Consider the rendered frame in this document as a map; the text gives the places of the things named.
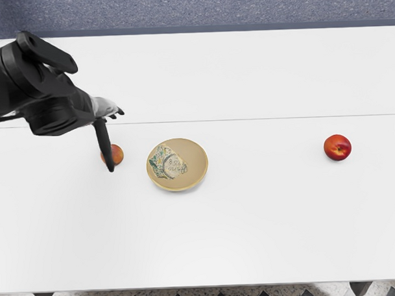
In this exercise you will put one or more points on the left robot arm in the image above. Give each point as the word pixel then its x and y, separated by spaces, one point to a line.
pixel 36 92

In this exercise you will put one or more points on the small orange-red peach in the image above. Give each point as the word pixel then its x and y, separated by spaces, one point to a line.
pixel 117 154

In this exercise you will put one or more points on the beige plate with printed pattern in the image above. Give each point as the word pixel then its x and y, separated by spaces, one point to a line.
pixel 182 168

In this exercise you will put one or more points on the large red peach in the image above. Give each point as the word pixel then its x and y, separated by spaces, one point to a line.
pixel 337 147

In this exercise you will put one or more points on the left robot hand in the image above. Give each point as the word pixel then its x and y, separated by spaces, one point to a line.
pixel 103 132

